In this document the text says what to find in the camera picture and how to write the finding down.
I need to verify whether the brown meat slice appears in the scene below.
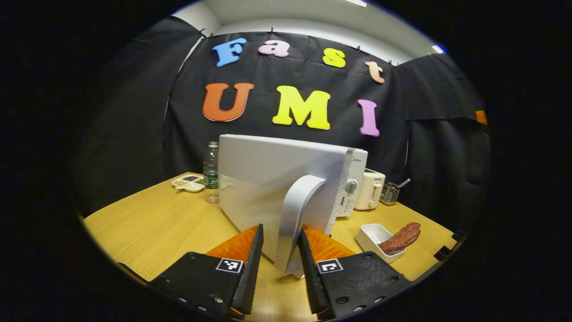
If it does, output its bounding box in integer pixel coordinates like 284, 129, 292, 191
379, 222, 422, 254

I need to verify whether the white rectangular dish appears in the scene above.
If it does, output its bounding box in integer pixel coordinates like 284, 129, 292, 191
355, 223, 407, 264

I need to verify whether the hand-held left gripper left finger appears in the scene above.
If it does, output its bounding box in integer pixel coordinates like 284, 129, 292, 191
147, 224, 265, 320

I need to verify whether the white microwave oven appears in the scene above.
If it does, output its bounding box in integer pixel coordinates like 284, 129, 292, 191
218, 134, 369, 279

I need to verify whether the clear bottle green label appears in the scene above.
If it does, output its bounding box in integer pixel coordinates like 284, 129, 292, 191
203, 141, 220, 205

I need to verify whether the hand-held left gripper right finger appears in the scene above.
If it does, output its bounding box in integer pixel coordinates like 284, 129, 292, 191
297, 224, 412, 320

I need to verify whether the white toaster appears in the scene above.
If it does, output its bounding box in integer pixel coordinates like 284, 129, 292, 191
353, 169, 386, 211

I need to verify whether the black backdrop cloth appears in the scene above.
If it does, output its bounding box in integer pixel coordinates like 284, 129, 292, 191
74, 16, 492, 233

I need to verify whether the metal wire utensil holder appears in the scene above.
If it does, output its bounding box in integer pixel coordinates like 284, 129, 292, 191
379, 178, 411, 207

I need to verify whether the white divided snack plate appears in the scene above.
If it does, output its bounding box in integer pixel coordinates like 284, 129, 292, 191
172, 174, 206, 193

